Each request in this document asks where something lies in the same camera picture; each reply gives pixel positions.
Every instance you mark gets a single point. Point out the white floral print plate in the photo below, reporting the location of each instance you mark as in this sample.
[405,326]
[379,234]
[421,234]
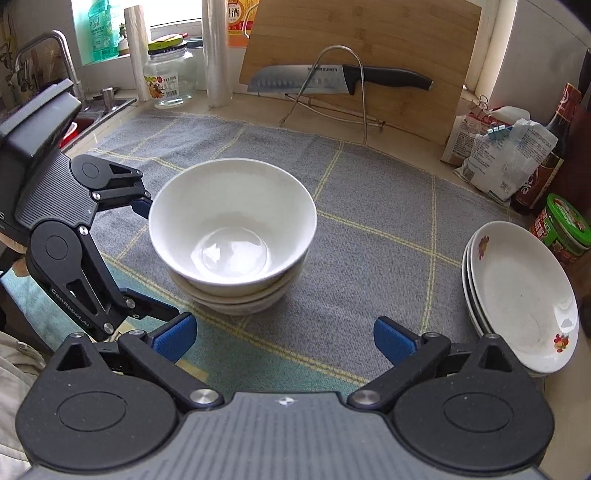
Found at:
[465,286]
[471,295]
[521,300]

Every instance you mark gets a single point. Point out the steel sink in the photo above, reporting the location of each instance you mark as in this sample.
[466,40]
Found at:
[97,115]

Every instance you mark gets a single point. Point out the white bowl pink floral print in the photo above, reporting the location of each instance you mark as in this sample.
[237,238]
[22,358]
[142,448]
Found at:
[203,295]
[231,312]
[231,221]

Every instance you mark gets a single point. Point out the steel faucet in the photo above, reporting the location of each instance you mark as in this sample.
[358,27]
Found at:
[64,60]

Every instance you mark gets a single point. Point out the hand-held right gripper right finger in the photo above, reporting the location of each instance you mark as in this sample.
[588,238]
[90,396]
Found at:
[395,342]

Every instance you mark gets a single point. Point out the white plastic food bag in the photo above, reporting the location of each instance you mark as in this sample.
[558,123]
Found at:
[503,161]

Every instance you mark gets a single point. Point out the teal towel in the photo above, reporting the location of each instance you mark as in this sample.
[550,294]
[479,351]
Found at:
[217,364]

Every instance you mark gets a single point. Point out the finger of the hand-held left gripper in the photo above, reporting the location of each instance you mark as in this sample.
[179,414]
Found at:
[141,204]
[138,308]

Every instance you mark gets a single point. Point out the bamboo cutting board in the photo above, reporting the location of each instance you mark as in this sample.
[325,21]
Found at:
[369,37]

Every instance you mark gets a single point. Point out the green detergent bottle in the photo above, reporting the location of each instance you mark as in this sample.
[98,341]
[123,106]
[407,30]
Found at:
[105,32]

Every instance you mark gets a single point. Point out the dark soy sauce bottle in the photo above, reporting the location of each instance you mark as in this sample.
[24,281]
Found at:
[549,157]

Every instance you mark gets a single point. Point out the metal binder clip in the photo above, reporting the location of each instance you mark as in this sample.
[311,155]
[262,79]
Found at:
[483,104]

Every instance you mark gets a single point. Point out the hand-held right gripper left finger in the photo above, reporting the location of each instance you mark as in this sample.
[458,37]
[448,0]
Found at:
[175,337]

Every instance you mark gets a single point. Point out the green binder clips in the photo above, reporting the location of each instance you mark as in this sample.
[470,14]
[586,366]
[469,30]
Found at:
[498,133]

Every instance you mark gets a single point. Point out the glass jar green lid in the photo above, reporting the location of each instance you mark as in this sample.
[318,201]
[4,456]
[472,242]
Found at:
[168,78]

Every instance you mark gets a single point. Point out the orange label cooking bottle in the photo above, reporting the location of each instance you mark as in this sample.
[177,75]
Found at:
[240,23]

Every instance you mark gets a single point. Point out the person's white clothing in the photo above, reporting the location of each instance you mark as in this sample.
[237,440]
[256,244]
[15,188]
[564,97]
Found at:
[18,369]

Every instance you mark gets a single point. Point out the orange and white food bag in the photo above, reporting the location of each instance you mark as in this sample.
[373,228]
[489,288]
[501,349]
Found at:
[461,138]

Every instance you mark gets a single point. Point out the green lid sauce jar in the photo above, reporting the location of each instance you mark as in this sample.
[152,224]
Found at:
[563,226]

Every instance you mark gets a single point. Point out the grey checked cloth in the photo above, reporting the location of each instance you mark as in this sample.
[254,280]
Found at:
[369,207]

